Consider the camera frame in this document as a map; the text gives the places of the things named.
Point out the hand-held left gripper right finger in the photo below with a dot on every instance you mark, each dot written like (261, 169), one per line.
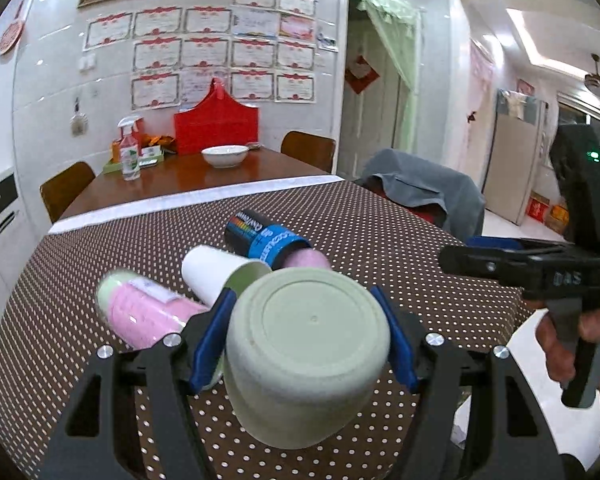
(399, 342)

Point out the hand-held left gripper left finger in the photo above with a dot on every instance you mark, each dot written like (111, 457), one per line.
(209, 347)

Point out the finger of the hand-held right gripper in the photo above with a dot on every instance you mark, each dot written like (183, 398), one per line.
(495, 242)
(485, 262)

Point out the pale green cup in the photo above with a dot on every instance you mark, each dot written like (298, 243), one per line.
(305, 355)

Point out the white paper cup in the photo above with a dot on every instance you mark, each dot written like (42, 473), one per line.
(207, 270)

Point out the pink and green cup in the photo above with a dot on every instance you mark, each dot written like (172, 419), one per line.
(140, 310)

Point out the black and blue cup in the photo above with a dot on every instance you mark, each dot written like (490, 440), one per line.
(257, 237)

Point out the person's right hand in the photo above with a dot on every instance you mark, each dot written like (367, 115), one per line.
(555, 355)

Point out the red cardboard box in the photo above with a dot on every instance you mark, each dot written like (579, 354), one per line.
(540, 205)

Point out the grey cabinet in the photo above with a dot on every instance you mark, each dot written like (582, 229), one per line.
(512, 155)

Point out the grey cloth over chair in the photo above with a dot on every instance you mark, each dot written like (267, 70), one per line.
(420, 187)

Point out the ceiling fan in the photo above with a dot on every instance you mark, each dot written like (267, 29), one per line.
(599, 80)

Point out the brown dotted tablecloth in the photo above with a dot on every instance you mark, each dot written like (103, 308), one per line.
(110, 240)

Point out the wooden dining table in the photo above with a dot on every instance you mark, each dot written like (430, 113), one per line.
(190, 175)

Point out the white bowl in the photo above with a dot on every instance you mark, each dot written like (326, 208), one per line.
(225, 155)

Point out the green tray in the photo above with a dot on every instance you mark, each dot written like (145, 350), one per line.
(130, 164)

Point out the wooden chair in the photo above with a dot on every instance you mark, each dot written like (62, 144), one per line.
(62, 190)
(310, 150)

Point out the clear spray bottle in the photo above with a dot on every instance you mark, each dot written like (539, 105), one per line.
(130, 152)

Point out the red diamond door decoration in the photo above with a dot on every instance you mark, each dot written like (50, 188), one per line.
(361, 75)

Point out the orange box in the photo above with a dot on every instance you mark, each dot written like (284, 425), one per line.
(116, 151)

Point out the red gift bag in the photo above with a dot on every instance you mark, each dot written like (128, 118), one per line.
(215, 127)

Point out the green door curtain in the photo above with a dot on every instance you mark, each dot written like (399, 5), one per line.
(392, 25)

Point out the hanging wall brush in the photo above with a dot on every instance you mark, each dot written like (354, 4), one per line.
(77, 120)

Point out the wall of framed certificates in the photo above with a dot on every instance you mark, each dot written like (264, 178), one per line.
(220, 45)

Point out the wall light switch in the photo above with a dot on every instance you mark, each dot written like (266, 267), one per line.
(86, 63)

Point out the red round wall ornament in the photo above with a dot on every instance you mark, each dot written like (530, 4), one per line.
(14, 30)

